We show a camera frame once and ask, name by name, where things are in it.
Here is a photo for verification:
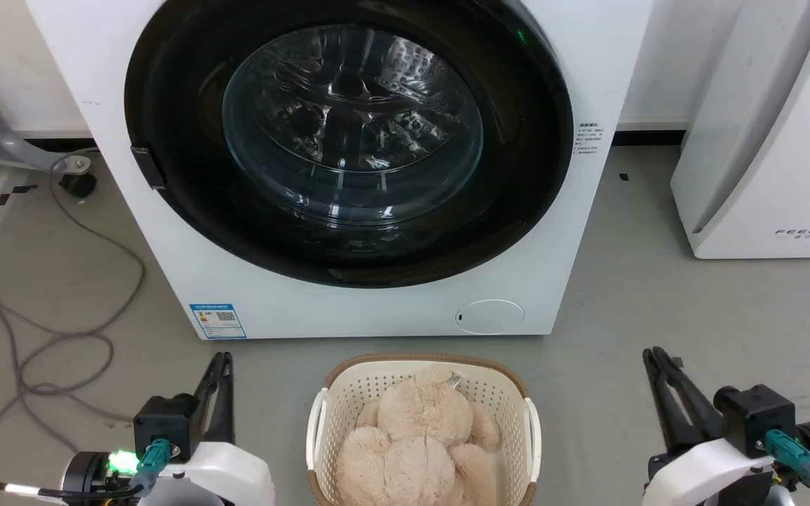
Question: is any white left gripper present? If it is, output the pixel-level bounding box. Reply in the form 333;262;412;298
139;351;276;506

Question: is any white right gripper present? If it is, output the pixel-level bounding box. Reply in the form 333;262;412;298
642;346;777;506

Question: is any white front-load washing machine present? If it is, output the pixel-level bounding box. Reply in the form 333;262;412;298
24;0;656;341

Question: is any round black glass washer door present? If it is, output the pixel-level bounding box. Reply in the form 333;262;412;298
124;0;574;289

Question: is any cream plastic laundry basket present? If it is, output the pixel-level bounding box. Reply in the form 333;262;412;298
306;353;542;506

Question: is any beige plush teddy bear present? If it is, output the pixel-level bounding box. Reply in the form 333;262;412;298
335;365;502;506

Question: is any black caster wheel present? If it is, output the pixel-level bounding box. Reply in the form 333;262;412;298
58;171;98;200

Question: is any white air purifier appliance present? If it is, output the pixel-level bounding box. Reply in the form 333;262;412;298
670;0;810;260

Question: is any grey metal table leg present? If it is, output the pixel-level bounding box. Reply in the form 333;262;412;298
0;76;93;174

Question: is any right gripper cable green plug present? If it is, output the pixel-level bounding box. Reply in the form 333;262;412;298
764;429;810;506

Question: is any grey power cable on floor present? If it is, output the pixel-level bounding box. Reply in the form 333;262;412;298
0;148;147;486

